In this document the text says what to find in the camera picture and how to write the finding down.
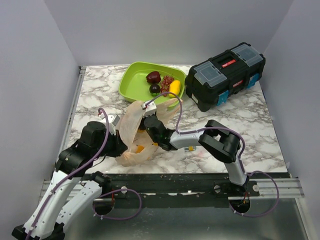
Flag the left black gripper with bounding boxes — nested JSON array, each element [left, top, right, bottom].
[[93, 128, 129, 158]]

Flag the orange plastic bag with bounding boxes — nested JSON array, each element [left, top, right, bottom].
[[114, 97, 185, 167]]

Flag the yellow fake mango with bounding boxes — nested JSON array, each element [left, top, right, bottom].
[[168, 80, 181, 98]]

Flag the red fake grapes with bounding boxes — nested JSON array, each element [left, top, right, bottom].
[[160, 75, 175, 93]]

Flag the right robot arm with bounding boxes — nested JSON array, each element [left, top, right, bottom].
[[139, 115, 249, 196]]

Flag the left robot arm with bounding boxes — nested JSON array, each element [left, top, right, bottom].
[[12, 121, 127, 240]]

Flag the red fake apple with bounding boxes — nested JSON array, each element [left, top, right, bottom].
[[145, 71, 161, 84]]

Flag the green plastic tray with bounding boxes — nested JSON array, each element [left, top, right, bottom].
[[118, 61, 186, 103]]

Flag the hex key set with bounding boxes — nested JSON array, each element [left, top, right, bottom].
[[184, 146, 197, 152]]

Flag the black toolbox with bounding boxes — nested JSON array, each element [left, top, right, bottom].
[[184, 42, 266, 112]]

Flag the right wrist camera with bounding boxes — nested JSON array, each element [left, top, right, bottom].
[[141, 101, 157, 118]]

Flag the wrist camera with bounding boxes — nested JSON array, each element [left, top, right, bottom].
[[141, 101, 157, 118], [99, 113, 120, 136]]

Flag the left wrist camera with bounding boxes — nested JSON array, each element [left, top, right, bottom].
[[99, 113, 120, 136]]

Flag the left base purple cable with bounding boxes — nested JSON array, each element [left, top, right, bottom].
[[92, 188, 143, 221]]

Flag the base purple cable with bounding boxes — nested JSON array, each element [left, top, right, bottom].
[[228, 170, 280, 218], [92, 188, 143, 221]]

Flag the black mounting rail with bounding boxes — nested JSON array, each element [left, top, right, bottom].
[[94, 173, 260, 209]]

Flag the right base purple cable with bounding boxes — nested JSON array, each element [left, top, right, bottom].
[[228, 170, 280, 218]]

